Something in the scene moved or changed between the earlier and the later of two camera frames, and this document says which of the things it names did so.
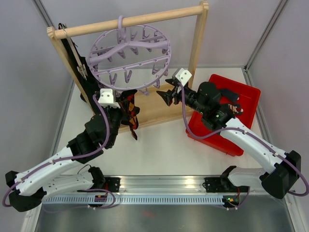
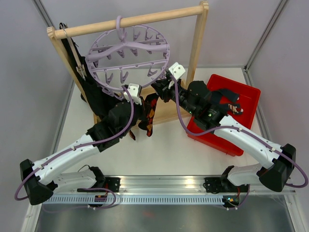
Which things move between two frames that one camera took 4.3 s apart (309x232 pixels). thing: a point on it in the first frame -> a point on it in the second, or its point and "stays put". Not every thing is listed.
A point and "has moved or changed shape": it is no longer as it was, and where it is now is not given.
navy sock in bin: (235, 108) stays put
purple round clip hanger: (135, 58) stays put
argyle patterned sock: (127, 98) has moved or changed shape
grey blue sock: (230, 94) stays put
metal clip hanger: (81, 68) stays put
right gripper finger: (167, 96) -> (158, 88)
